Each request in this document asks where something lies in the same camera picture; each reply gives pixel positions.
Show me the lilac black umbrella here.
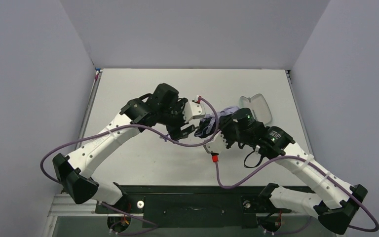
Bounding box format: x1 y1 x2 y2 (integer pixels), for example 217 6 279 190
194 105 241 139

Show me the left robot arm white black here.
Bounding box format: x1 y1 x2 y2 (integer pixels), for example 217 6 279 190
52 83 205 205

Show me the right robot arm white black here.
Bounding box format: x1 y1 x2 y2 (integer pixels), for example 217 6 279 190
195 107 368 235

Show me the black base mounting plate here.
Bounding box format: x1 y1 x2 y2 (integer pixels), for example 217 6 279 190
94 185 295 229

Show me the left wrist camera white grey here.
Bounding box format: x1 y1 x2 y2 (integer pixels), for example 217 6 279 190
183 95 206 123

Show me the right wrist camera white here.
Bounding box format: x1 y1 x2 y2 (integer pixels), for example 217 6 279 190
203 131 232 163

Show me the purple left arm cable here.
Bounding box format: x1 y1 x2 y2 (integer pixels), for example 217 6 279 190
39 95 221 236

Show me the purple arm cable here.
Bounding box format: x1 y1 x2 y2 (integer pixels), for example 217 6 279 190
214 156 379 236
39 95 221 236

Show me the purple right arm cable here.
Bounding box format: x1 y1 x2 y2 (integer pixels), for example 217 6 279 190
214 156 379 236

